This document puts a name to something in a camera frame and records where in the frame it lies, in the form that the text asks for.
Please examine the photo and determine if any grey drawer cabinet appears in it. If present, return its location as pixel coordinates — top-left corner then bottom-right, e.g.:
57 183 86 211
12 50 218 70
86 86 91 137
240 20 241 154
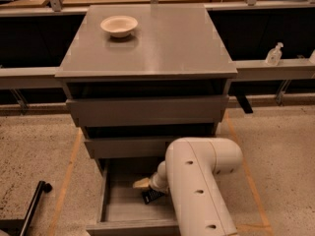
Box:
55 4 237 170

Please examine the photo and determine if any grey bottom drawer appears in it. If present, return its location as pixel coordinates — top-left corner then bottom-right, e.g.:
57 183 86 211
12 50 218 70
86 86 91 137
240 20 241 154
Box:
87 156 181 236

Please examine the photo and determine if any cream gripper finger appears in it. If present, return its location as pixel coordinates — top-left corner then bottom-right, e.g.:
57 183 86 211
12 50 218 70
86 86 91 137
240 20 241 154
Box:
133 177 150 190

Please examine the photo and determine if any clear pump sanitizer bottle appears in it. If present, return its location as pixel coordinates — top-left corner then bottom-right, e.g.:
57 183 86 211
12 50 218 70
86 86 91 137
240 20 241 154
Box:
265 42 284 66

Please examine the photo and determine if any grey middle drawer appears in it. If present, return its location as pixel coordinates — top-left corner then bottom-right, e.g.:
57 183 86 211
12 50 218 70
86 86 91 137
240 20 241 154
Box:
85 137 176 159

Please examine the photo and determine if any white ceramic bowl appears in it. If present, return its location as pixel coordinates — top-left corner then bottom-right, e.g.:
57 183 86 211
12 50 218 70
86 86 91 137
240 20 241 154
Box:
100 16 138 38

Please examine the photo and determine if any grey top drawer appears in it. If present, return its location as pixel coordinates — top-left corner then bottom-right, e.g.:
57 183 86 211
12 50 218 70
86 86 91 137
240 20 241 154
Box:
66 95 228 127

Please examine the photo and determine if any black bracket under rail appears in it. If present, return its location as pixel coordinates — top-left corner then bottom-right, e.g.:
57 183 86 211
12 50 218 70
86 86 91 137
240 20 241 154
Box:
236 94 253 114

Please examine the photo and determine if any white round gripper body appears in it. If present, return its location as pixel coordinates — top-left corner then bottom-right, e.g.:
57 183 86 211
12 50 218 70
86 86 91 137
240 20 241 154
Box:
149 174 169 194

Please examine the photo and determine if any grey metal rail frame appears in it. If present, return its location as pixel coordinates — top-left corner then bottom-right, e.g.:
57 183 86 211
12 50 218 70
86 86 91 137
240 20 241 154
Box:
1 3 314 89

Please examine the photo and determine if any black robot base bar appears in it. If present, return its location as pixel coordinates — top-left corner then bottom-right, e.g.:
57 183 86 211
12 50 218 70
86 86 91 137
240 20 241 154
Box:
0 181 53 236

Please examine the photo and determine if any grey drawer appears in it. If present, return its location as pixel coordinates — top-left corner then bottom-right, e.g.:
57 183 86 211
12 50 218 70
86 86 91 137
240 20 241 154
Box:
85 137 176 159
66 95 228 127
87 156 181 236

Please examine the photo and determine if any dark rxbar blueberry bar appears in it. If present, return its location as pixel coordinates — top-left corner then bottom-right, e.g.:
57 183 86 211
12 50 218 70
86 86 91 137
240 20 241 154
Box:
142 190 164 205

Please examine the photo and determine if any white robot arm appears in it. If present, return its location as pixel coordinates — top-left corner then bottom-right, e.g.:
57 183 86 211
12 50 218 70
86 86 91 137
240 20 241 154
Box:
133 138 243 236

